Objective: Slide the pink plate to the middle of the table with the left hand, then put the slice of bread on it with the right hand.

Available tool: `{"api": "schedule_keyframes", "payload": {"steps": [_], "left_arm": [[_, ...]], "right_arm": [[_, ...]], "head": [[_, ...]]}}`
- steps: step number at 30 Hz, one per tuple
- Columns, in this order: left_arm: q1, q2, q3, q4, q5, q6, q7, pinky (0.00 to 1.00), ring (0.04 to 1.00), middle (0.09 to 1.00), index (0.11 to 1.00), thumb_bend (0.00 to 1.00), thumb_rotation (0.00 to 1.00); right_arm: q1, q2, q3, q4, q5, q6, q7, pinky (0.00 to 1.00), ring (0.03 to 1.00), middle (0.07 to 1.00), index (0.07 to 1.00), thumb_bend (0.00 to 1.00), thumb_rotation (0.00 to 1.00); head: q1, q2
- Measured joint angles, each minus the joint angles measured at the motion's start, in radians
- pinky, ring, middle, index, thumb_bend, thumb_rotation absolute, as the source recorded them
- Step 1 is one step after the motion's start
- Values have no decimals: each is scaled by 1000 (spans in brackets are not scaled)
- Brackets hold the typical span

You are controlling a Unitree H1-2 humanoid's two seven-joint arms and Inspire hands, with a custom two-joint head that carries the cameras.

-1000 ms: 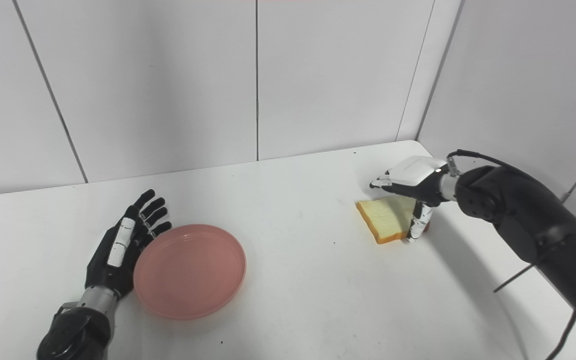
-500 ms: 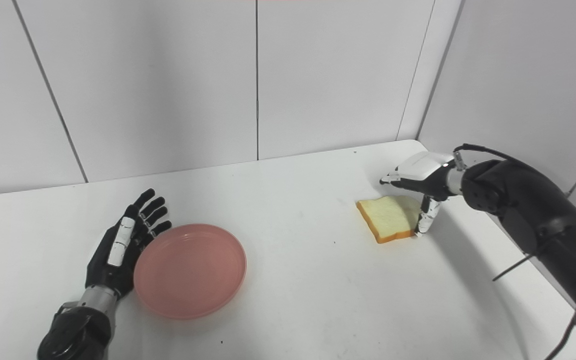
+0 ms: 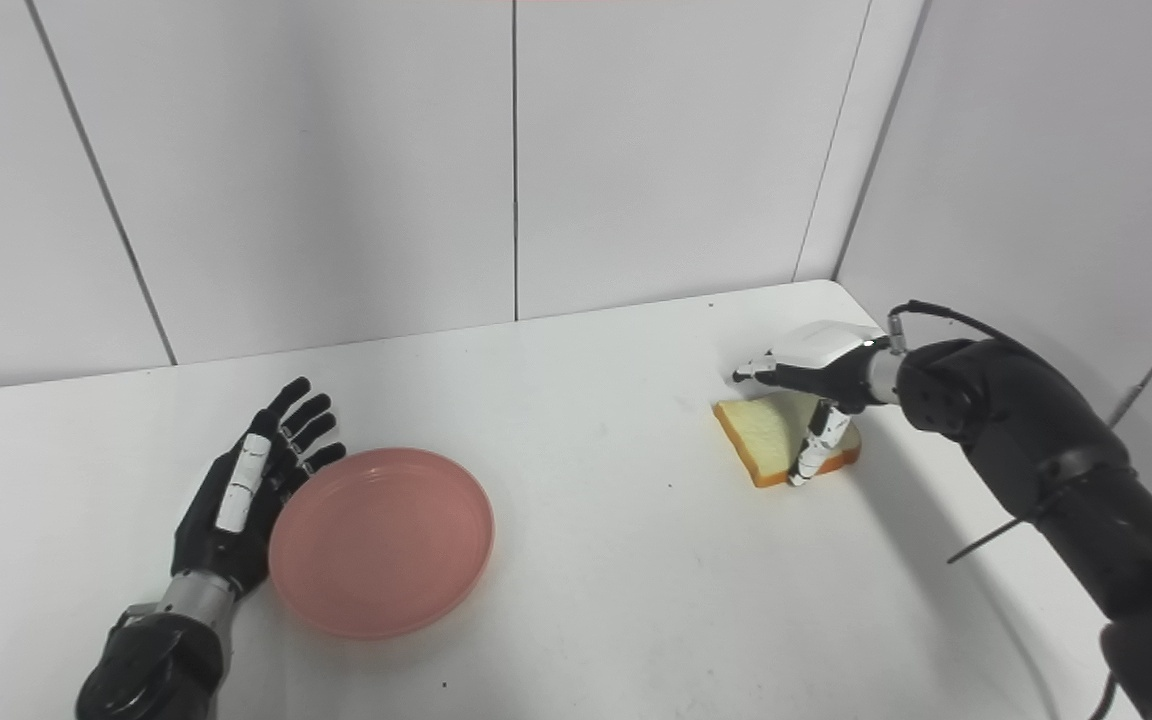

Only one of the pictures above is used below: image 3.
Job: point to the pink plate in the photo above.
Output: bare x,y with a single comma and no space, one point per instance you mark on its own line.
381,542

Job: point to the slice of bread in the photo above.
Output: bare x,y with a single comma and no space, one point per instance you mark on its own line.
771,435

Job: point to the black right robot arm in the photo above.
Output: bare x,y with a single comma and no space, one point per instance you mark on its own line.
1056,480

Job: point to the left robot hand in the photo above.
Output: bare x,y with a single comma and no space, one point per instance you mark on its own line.
241,490

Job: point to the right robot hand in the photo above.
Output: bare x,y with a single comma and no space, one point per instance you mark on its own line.
821,385

